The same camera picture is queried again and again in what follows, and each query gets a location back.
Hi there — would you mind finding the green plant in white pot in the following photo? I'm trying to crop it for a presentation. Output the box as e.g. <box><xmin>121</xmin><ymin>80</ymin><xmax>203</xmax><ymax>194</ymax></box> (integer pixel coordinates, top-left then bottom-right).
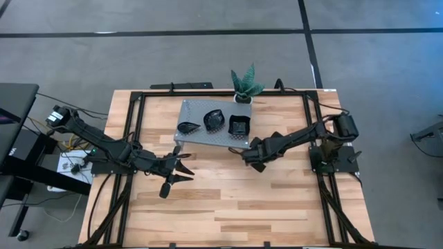
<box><xmin>230</xmin><ymin>63</ymin><xmax>266</xmax><ymax>105</ymax></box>

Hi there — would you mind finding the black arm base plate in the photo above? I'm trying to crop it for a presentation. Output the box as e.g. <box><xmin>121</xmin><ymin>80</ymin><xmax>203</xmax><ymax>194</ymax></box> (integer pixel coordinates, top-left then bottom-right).
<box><xmin>90</xmin><ymin>151</ymin><xmax>141</xmax><ymax>175</ymax></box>
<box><xmin>309</xmin><ymin>145</ymin><xmax>360</xmax><ymax>174</ymax></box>

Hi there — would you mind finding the black desk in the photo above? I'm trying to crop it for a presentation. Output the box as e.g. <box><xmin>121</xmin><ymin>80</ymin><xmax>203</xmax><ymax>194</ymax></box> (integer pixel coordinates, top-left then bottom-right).
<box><xmin>0</xmin><ymin>82</ymin><xmax>93</xmax><ymax>239</ymax></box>

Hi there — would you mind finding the grey chair base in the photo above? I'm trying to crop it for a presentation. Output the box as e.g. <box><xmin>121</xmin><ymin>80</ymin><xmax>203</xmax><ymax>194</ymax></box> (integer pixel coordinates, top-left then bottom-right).
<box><xmin>410</xmin><ymin>113</ymin><xmax>443</xmax><ymax>157</ymax></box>

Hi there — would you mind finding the black flat bar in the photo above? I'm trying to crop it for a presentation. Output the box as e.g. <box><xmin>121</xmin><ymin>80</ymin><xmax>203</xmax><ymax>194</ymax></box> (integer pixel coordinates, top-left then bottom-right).
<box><xmin>150</xmin><ymin>82</ymin><xmax>214</xmax><ymax>91</ymax></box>

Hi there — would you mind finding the white printed sheet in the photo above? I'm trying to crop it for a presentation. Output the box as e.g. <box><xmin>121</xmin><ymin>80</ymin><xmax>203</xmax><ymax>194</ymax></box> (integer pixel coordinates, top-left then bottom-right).
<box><xmin>56</xmin><ymin>149</ymin><xmax>93</xmax><ymax>184</ymax></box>

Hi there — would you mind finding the laptop screen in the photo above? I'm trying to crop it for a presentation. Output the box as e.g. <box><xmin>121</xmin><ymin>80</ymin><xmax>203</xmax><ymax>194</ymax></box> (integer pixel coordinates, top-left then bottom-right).
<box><xmin>0</xmin><ymin>107</ymin><xmax>18</xmax><ymax>126</ymax></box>

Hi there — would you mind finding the black leaf-shaped mini plate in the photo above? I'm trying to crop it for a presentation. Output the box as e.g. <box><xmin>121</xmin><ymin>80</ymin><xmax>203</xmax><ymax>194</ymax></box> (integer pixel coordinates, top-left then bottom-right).
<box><xmin>203</xmin><ymin>109</ymin><xmax>226</xmax><ymax>132</ymax></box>

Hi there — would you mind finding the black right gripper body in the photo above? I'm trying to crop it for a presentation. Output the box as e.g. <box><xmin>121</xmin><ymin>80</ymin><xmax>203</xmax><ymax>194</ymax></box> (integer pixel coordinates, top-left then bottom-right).
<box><xmin>242</xmin><ymin>136</ymin><xmax>278</xmax><ymax>165</ymax></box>

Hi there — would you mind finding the black computer case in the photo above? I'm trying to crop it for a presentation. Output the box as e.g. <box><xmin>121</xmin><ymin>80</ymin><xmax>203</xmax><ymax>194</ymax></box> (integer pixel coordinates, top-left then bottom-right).
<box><xmin>8</xmin><ymin>128</ymin><xmax>58</xmax><ymax>163</ymax></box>

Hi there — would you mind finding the grey perforated metal riser shelf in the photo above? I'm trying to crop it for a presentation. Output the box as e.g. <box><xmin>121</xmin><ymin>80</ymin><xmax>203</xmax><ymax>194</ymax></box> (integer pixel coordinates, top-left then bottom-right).
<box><xmin>173</xmin><ymin>99</ymin><xmax>253</xmax><ymax>153</ymax></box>

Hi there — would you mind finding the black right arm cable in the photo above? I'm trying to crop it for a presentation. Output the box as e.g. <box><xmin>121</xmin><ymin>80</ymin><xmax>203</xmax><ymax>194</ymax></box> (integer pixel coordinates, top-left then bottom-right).
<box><xmin>282</xmin><ymin>84</ymin><xmax>350</xmax><ymax>114</ymax></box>

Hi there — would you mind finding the thin black cable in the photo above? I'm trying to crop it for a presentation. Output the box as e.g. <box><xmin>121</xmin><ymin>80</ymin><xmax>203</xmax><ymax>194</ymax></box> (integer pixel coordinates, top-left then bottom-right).
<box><xmin>36</xmin><ymin>92</ymin><xmax>109</xmax><ymax>116</ymax></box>

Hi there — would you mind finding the thick black cable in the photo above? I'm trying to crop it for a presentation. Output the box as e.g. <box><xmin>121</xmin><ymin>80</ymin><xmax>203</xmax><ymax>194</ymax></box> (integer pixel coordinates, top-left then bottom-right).
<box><xmin>87</xmin><ymin>172</ymin><xmax>115</xmax><ymax>241</ymax></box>

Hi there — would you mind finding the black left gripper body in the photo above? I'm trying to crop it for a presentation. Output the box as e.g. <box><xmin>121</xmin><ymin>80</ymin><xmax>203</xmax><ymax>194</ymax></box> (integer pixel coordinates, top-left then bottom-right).
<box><xmin>143</xmin><ymin>145</ymin><xmax>182</xmax><ymax>178</ymax></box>

